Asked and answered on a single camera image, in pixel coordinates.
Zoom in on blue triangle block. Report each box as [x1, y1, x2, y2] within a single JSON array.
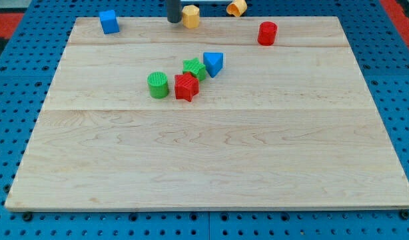
[[203, 52, 224, 78]]

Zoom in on yellow hexagon block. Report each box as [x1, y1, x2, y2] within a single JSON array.
[[182, 5, 200, 29]]

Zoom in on green cylinder block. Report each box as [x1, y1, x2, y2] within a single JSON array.
[[147, 71, 169, 99]]

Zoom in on green star block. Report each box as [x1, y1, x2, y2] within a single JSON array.
[[183, 57, 206, 81]]

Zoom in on light wooden board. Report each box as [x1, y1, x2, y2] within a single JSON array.
[[5, 17, 409, 212]]

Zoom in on blue cube block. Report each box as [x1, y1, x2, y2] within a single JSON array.
[[99, 9, 120, 34]]

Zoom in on red cylinder block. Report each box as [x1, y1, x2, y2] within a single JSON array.
[[257, 21, 278, 46]]

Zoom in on red star block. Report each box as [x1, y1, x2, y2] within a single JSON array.
[[175, 72, 199, 102]]

